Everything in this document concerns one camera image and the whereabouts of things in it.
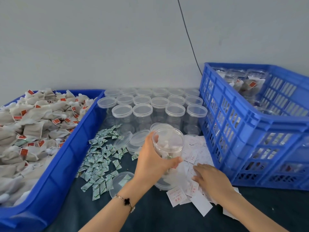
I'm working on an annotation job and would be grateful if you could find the person's left hand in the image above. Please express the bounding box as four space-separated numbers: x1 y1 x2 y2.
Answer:
133 131 183 189

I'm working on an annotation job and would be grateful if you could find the person's right hand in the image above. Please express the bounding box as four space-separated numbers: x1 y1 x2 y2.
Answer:
192 163 236 203

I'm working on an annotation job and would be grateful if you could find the clear jar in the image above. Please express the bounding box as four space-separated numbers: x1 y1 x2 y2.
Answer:
152 128 185 160

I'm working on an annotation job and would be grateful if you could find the pile of white label papers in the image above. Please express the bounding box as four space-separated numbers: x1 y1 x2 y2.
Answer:
166 134 242 220

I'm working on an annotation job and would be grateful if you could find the pile of green desiccant packets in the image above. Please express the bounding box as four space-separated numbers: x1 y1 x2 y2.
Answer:
77 124 141 201

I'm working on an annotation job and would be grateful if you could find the group of lidded jars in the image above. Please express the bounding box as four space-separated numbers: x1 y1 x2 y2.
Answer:
98 87 208 136

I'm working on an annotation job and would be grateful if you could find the blue slatted crate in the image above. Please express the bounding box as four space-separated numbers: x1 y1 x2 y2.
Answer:
199 63 309 190

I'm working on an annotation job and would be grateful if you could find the pile of tea bags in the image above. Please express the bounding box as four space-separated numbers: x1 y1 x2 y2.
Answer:
0 88 95 207

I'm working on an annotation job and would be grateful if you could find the person's left forearm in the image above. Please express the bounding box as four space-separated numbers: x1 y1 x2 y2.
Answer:
80 179 150 232

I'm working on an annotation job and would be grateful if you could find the person's right forearm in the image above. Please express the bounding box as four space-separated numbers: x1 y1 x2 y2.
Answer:
222 191 290 232

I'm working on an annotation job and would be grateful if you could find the blue plastic tray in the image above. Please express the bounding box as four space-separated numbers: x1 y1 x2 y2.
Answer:
0 89 106 232

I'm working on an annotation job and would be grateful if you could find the thin beaded bracelet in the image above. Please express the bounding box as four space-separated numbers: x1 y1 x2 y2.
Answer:
114 193 137 213

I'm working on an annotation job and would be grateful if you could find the black cable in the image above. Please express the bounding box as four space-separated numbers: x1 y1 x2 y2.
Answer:
177 0 202 75

